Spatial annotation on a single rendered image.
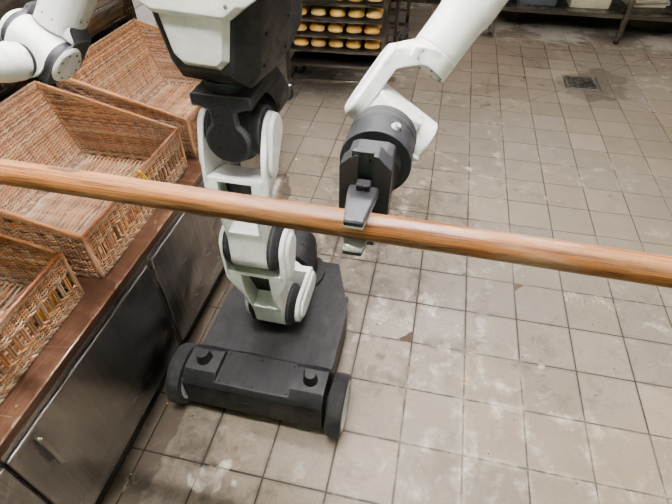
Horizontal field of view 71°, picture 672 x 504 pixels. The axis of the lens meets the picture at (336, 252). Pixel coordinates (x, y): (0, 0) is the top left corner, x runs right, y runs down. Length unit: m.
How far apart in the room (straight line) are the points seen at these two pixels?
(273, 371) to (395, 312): 0.62
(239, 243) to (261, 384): 0.50
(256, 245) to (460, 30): 0.77
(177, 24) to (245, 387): 1.04
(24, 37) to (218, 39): 0.40
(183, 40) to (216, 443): 1.22
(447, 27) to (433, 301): 1.48
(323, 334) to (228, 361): 0.33
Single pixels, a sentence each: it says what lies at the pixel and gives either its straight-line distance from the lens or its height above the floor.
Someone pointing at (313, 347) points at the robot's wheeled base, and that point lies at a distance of 1.63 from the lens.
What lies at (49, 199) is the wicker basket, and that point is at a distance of 1.76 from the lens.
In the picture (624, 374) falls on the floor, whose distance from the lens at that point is 2.06.
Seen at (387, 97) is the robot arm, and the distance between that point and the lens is 0.65.
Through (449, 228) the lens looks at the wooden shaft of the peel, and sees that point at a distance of 0.48.
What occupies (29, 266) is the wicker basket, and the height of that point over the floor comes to 0.67.
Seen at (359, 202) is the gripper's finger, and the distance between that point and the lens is 0.48.
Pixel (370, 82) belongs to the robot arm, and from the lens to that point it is 0.65.
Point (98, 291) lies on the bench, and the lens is 1.38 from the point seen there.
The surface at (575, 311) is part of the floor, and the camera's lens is 2.17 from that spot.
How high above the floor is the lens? 1.51
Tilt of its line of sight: 44 degrees down
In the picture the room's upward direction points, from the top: straight up
